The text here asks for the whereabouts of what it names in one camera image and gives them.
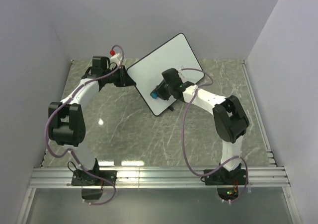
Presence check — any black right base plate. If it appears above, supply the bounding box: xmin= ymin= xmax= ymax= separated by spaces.
xmin=200 ymin=169 xmax=247 ymax=186

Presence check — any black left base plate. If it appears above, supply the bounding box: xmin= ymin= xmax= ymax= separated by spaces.
xmin=71 ymin=170 xmax=117 ymax=186

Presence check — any aluminium mounting rail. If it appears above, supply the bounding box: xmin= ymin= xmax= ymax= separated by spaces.
xmin=28 ymin=166 xmax=290 ymax=189

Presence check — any white board black frame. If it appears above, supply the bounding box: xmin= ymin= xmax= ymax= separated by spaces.
xmin=127 ymin=33 xmax=204 ymax=116

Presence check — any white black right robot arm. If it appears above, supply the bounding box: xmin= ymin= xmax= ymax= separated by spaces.
xmin=151 ymin=68 xmax=249 ymax=185

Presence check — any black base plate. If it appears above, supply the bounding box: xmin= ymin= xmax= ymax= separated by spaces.
xmin=71 ymin=170 xmax=117 ymax=186
xmin=200 ymin=169 xmax=247 ymax=186

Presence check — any blue whiteboard eraser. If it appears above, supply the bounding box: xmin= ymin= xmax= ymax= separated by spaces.
xmin=150 ymin=91 xmax=159 ymax=99

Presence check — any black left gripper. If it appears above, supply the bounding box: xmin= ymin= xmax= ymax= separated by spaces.
xmin=103 ymin=66 xmax=136 ymax=87

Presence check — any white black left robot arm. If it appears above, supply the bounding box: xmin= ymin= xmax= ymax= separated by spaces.
xmin=45 ymin=51 xmax=135 ymax=185

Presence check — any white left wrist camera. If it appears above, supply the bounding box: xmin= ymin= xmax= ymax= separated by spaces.
xmin=110 ymin=50 xmax=123 ymax=65

